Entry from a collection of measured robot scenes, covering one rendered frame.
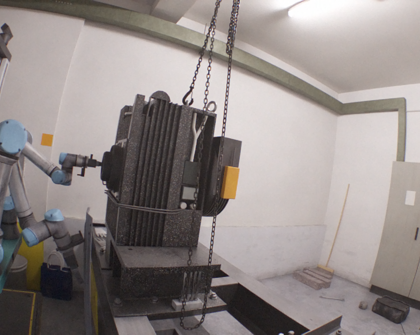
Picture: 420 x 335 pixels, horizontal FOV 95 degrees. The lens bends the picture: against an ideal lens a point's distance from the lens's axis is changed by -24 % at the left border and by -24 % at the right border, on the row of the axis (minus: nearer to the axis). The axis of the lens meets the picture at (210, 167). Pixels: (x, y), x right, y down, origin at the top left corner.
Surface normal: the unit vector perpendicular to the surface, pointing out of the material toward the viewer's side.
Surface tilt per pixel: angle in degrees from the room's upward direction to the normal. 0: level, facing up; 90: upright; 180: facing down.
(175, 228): 90
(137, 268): 90
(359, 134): 90
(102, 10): 90
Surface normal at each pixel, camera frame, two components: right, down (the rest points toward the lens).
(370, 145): -0.86, -0.14
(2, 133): 0.84, -0.01
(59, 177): 0.27, 0.04
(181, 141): 0.49, 0.07
